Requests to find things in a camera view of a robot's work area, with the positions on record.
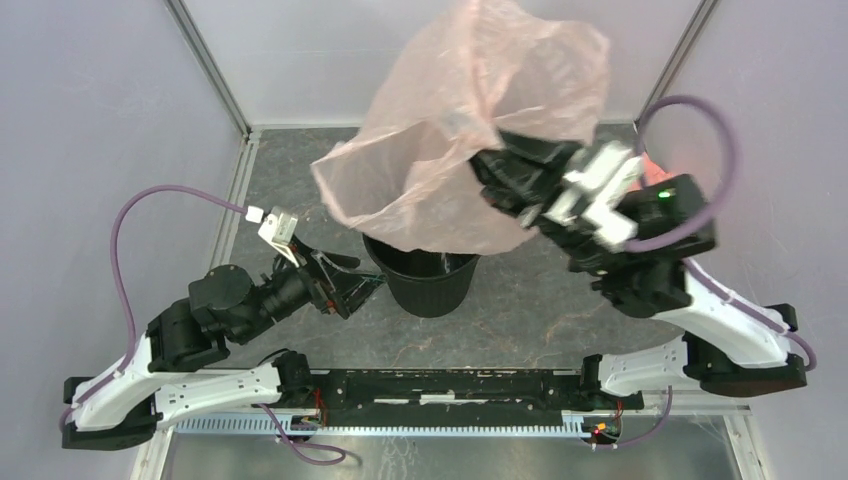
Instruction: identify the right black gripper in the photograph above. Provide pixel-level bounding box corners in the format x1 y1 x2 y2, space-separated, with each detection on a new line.
440 105 631 276

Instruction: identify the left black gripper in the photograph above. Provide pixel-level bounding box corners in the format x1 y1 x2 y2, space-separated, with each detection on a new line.
237 234 392 344

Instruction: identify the black plastic trash bin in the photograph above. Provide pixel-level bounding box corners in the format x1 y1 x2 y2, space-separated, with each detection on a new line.
362 235 480 318

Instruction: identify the pink translucent trash bag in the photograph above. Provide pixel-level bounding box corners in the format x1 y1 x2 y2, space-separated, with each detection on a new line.
311 1 611 255

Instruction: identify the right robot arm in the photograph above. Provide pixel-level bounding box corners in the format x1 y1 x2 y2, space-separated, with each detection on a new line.
470 133 807 408

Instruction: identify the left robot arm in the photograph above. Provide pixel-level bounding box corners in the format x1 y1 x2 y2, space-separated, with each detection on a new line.
61 239 386 451

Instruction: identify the salmon pink cloth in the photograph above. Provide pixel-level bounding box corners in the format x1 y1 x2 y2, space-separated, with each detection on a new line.
636 153 674 189

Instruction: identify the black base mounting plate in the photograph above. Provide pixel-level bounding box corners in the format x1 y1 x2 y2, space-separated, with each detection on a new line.
279 369 645 428

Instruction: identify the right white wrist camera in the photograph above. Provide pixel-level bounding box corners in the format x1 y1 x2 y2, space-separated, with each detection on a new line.
543 140 645 253

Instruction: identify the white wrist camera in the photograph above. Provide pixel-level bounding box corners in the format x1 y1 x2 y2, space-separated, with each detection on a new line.
543 140 645 253
245 206 301 267

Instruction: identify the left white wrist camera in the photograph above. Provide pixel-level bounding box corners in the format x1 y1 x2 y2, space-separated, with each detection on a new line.
245 206 301 267

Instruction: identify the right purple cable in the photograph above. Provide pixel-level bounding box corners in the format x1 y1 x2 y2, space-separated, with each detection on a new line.
596 94 817 448

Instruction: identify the purple cable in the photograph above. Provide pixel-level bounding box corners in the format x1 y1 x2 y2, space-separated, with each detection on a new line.
596 94 817 448
59 184 252 432

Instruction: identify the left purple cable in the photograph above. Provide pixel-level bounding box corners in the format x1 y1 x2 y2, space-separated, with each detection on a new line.
59 184 252 432

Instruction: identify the white slotted cable duct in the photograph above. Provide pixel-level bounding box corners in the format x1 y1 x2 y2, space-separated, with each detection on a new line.
174 413 590 440

